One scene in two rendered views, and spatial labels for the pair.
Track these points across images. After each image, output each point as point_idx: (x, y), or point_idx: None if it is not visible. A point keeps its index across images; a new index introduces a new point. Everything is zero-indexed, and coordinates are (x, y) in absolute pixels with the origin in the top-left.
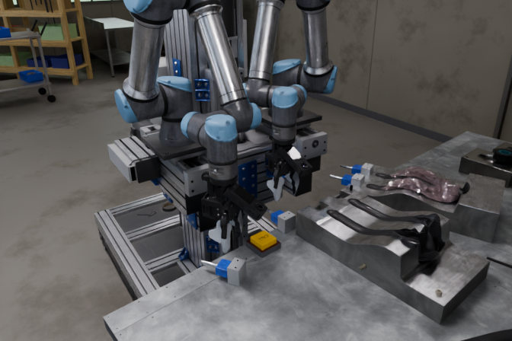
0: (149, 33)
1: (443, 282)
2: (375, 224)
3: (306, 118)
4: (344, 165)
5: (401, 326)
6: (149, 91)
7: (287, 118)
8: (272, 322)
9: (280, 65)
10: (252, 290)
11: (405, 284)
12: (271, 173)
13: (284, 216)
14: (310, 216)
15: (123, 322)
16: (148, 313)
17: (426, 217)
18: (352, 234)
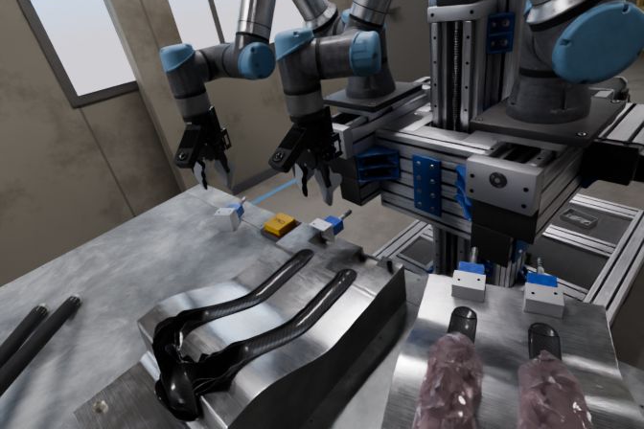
0: None
1: (121, 421)
2: (273, 310)
3: (543, 129)
4: (540, 261)
5: (112, 375)
6: (310, 21)
7: (281, 78)
8: (166, 260)
9: None
10: (212, 239)
11: (139, 361)
12: (463, 196)
13: (316, 223)
14: (291, 236)
15: (194, 191)
16: (198, 197)
17: (232, 367)
18: (248, 283)
